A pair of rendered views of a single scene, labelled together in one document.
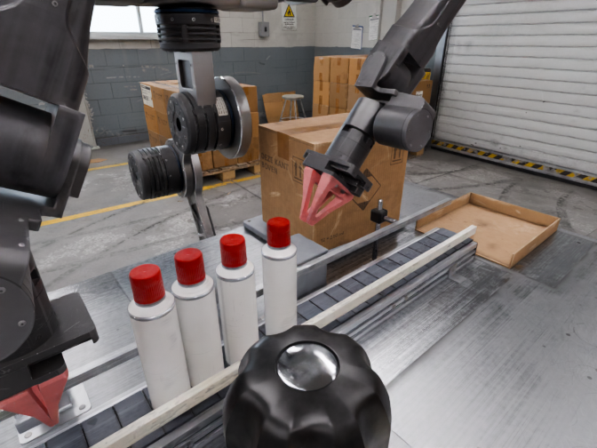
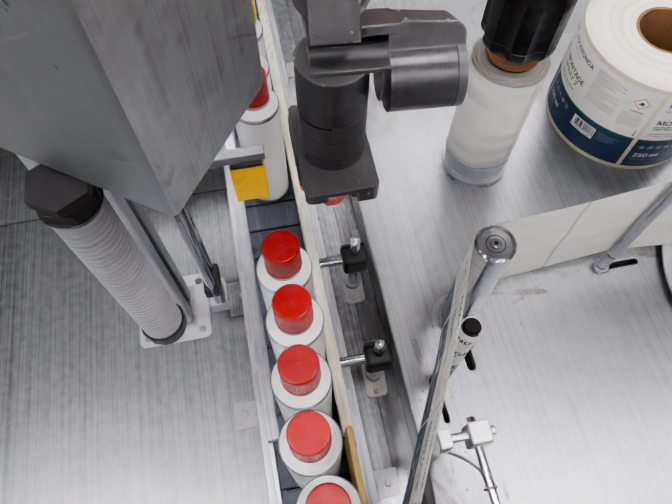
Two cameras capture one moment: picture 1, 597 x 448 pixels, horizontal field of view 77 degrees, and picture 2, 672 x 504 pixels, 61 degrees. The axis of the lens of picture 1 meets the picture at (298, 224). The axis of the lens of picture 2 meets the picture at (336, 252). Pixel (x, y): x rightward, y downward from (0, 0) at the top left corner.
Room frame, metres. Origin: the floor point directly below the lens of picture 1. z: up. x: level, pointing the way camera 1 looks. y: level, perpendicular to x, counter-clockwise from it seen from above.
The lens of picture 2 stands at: (0.07, 0.50, 1.52)
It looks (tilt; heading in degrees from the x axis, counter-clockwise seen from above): 63 degrees down; 298
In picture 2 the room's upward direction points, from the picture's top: 1 degrees clockwise
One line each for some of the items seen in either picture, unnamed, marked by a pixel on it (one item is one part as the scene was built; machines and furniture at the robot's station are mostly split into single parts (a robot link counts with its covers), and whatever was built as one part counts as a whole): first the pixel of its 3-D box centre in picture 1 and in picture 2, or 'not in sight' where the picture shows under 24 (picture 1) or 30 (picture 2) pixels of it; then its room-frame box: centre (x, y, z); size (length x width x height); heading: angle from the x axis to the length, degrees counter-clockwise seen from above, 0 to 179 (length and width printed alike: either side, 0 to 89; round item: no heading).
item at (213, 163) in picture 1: (200, 127); not in sight; (4.14, 1.07, 0.45); 1.20 x 0.84 x 0.89; 37
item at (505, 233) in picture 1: (487, 224); not in sight; (0.93, -0.53, 0.85); 0.30 x 0.26 x 0.04; 130
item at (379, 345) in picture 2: not in sight; (362, 361); (0.13, 0.32, 0.89); 0.06 x 0.03 x 0.12; 40
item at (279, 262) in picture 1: (280, 282); not in sight; (0.47, 0.03, 0.98); 0.05 x 0.05 x 0.20
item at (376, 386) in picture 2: not in sight; (373, 372); (0.11, 0.31, 0.83); 0.06 x 0.03 x 0.01; 128
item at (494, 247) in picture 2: not in sight; (473, 284); (0.06, 0.22, 0.97); 0.05 x 0.05 x 0.19
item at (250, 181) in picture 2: not in sight; (249, 180); (0.27, 0.28, 1.09); 0.03 x 0.01 x 0.06; 40
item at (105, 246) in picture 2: not in sight; (125, 272); (0.26, 0.42, 1.18); 0.04 x 0.04 x 0.21
